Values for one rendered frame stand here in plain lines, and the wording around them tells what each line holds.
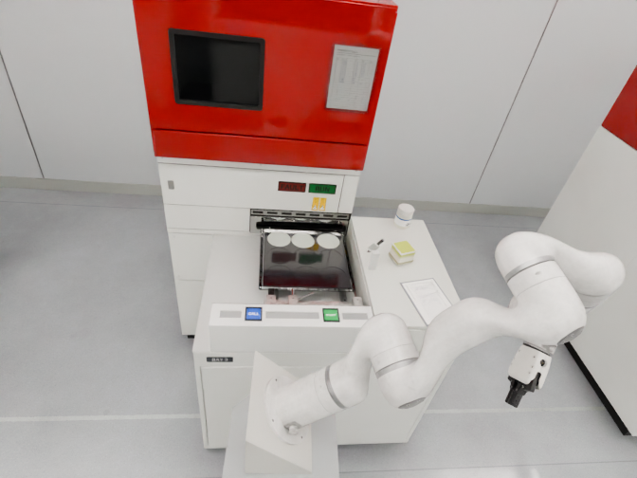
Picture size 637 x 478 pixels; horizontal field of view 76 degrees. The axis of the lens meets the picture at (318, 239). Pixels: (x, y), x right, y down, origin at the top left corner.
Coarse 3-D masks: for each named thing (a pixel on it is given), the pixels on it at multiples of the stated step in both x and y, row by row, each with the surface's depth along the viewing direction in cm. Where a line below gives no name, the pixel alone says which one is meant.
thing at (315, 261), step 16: (272, 256) 167; (288, 256) 168; (304, 256) 170; (320, 256) 171; (336, 256) 172; (272, 272) 160; (288, 272) 161; (304, 272) 162; (320, 272) 163; (336, 272) 164
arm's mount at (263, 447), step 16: (256, 352) 118; (256, 368) 115; (272, 368) 121; (256, 384) 111; (256, 400) 108; (256, 416) 105; (256, 432) 102; (272, 432) 107; (256, 448) 101; (272, 448) 104; (288, 448) 109; (304, 448) 114; (256, 464) 107; (272, 464) 107; (288, 464) 108; (304, 464) 111
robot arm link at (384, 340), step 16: (368, 320) 106; (384, 320) 103; (400, 320) 104; (368, 336) 102; (384, 336) 100; (400, 336) 100; (352, 352) 104; (368, 352) 103; (384, 352) 99; (400, 352) 98; (416, 352) 100; (336, 368) 106; (352, 368) 103; (368, 368) 108; (336, 384) 103; (352, 384) 102; (368, 384) 107; (336, 400) 104; (352, 400) 103
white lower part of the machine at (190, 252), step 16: (176, 240) 186; (192, 240) 186; (208, 240) 187; (176, 256) 192; (192, 256) 193; (208, 256) 193; (176, 272) 198; (192, 272) 199; (176, 288) 205; (192, 288) 206; (192, 304) 214; (192, 320) 222; (192, 336) 235
